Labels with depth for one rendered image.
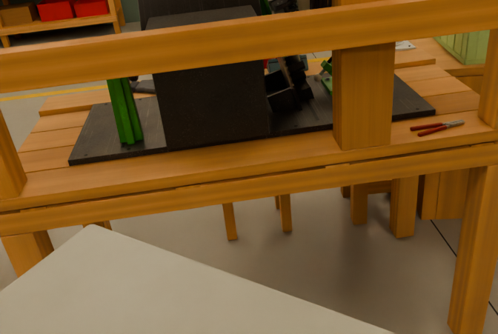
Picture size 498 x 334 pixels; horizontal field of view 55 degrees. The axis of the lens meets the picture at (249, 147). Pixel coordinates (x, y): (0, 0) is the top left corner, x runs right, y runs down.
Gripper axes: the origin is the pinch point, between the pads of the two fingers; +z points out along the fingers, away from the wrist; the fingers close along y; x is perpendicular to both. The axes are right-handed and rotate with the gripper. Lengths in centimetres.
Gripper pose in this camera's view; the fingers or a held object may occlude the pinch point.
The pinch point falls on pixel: (279, 7)
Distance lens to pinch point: 149.9
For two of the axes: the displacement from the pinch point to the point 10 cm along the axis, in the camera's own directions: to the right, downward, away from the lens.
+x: 3.8, 8.7, -3.1
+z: -9.1, 4.2, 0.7
